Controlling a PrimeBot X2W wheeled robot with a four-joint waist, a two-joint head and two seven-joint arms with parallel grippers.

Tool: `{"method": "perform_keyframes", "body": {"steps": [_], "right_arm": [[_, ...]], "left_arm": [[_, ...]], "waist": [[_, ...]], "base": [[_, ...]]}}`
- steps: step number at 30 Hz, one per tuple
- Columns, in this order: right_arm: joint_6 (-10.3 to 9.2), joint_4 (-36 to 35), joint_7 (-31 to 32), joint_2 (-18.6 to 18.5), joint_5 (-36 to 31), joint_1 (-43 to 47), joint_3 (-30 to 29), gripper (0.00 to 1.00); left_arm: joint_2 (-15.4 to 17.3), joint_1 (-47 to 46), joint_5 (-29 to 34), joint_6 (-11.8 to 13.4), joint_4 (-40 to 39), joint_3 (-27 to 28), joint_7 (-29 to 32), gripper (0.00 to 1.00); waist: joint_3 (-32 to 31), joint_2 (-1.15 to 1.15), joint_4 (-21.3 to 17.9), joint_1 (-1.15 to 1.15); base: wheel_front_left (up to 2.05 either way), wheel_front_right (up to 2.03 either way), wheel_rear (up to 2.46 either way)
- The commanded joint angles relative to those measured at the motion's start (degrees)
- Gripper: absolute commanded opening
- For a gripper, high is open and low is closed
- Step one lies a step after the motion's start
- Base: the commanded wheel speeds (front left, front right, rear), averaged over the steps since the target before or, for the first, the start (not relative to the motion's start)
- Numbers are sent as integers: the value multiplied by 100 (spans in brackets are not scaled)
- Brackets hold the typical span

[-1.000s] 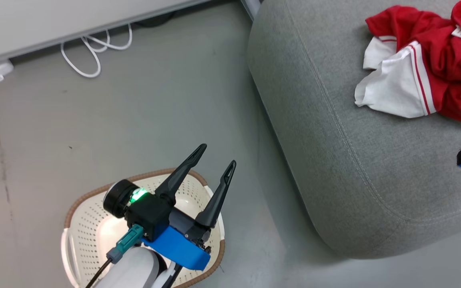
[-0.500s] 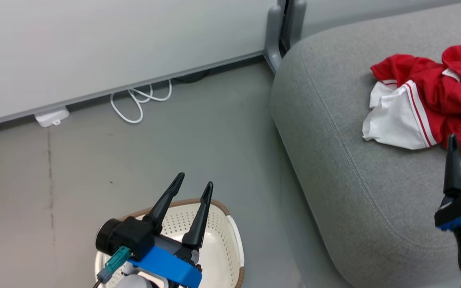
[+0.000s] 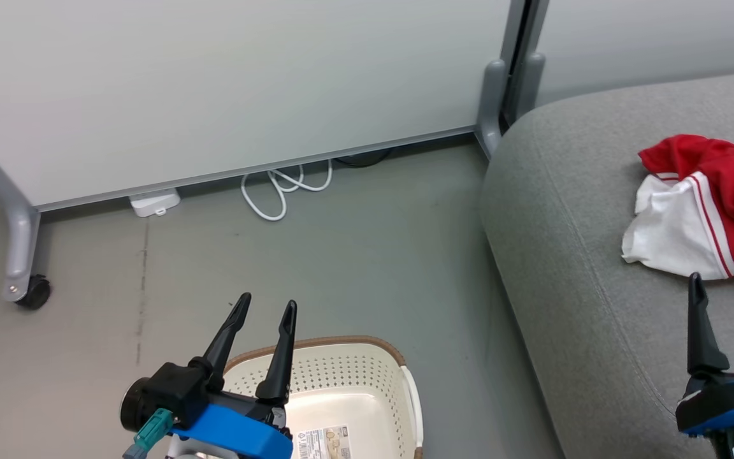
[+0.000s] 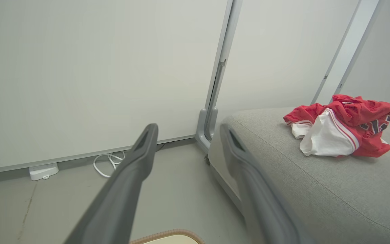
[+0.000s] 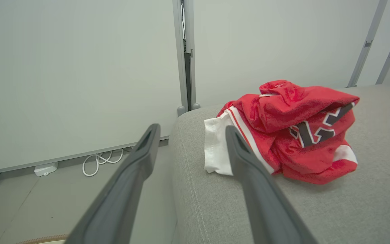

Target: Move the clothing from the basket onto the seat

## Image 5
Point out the white power adapter box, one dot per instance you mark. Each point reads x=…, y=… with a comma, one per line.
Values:
x=46, y=169

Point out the wide white partition panel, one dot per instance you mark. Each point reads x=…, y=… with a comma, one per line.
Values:
x=73, y=74

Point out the red basketball jersey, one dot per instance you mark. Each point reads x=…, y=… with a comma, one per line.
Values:
x=276, y=112

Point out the woven laundry basket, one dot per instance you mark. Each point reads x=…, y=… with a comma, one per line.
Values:
x=42, y=240

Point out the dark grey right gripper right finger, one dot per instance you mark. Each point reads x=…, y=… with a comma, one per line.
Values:
x=259, y=196

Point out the grey partition foot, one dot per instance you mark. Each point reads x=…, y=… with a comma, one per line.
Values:
x=180, y=111
x=196, y=106

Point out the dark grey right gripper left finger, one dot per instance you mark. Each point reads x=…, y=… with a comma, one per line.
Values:
x=120, y=196

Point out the grey upholstered sofa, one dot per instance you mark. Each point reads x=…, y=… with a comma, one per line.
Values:
x=350, y=210

